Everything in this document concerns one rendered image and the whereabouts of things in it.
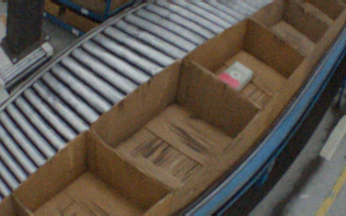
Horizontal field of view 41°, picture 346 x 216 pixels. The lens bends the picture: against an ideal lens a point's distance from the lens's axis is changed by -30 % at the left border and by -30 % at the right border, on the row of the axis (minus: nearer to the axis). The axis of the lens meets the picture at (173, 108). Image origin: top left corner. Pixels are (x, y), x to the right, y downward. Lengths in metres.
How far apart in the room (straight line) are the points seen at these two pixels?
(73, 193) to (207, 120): 0.53
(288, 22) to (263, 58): 0.39
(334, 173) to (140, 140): 1.61
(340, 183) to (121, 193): 1.74
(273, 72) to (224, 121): 0.38
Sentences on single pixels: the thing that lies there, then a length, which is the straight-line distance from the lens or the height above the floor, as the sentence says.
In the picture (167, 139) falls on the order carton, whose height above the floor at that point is 0.89.
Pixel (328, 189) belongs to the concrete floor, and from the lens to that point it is 2.99.
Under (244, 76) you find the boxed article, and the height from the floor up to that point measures 0.92.
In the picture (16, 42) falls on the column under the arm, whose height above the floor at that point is 0.83.
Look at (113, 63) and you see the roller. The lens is 2.21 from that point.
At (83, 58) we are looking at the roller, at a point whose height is 0.74.
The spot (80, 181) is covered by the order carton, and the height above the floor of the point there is 0.89.
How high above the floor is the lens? 2.16
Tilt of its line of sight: 43 degrees down
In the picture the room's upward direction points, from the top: 9 degrees clockwise
